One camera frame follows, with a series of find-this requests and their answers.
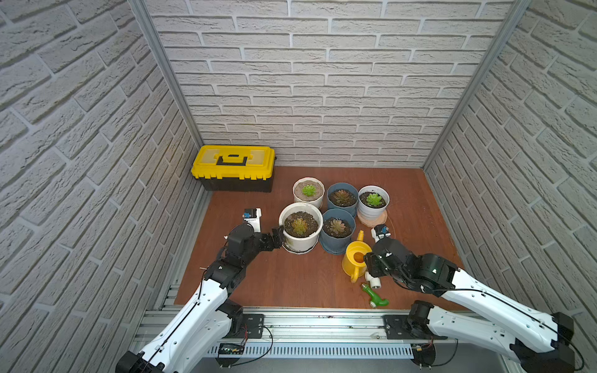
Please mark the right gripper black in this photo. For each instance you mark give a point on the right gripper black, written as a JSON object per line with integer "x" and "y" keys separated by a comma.
{"x": 371, "y": 265}

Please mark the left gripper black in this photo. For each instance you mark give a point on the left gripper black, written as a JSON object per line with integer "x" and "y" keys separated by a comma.
{"x": 270, "y": 239}

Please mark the large white pot succulent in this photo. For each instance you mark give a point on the large white pot succulent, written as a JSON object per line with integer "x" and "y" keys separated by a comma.
{"x": 302, "y": 224}

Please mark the yellow watering can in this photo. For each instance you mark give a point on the yellow watering can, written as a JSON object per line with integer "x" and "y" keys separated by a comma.
{"x": 353, "y": 263}

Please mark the white pipe elbow fitting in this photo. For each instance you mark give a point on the white pipe elbow fitting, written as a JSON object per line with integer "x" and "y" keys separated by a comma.
{"x": 374, "y": 283}

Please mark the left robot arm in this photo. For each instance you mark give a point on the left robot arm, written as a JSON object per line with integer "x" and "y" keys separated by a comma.
{"x": 209, "y": 315}

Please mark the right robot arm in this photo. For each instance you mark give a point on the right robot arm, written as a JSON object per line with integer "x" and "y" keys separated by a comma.
{"x": 538, "y": 341}

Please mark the white pot green succulent back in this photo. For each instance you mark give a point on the white pot green succulent back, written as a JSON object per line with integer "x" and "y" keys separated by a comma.
{"x": 309, "y": 190}

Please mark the white pot green succulent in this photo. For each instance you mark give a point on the white pot green succulent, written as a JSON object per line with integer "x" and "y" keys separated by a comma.
{"x": 373, "y": 201}
{"x": 309, "y": 190}

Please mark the blue pot succulent front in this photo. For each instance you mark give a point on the blue pot succulent front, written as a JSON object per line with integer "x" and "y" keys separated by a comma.
{"x": 338, "y": 229}

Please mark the blue pot succulent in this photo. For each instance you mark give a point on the blue pot succulent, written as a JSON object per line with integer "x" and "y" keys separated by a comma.
{"x": 338, "y": 229}
{"x": 343, "y": 196}

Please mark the white pot green succulent right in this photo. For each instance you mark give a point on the white pot green succulent right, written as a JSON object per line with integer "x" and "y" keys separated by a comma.
{"x": 373, "y": 201}

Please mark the blue pot succulent back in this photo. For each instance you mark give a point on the blue pot succulent back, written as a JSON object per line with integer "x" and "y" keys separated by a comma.
{"x": 343, "y": 196}

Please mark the green pipe fitting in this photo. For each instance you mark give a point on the green pipe fitting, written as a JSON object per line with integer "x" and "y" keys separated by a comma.
{"x": 375, "y": 300}

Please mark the yellow black toolbox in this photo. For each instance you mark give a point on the yellow black toolbox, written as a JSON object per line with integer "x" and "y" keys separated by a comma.
{"x": 235, "y": 168}

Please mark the right controller board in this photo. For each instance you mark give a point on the right controller board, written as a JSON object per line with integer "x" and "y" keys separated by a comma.
{"x": 424, "y": 355}

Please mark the controller board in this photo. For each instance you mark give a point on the controller board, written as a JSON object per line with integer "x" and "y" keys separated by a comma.
{"x": 424, "y": 355}
{"x": 229, "y": 354}

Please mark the left controller board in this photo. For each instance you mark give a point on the left controller board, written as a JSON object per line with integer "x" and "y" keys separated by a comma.
{"x": 229, "y": 354}

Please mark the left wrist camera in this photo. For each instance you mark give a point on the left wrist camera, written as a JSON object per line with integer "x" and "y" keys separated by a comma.
{"x": 252, "y": 216}

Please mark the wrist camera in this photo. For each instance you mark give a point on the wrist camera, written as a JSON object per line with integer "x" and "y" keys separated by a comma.
{"x": 380, "y": 231}
{"x": 252, "y": 216}

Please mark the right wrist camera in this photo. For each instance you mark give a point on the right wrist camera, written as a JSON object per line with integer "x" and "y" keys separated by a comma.
{"x": 380, "y": 231}

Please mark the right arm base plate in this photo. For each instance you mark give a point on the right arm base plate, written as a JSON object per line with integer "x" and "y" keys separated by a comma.
{"x": 401, "y": 326}

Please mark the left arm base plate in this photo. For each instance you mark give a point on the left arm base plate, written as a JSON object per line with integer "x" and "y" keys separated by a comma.
{"x": 248, "y": 326}

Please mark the aluminium rail frame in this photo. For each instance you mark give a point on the aluminium rail frame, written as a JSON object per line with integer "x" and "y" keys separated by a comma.
{"x": 324, "y": 334}

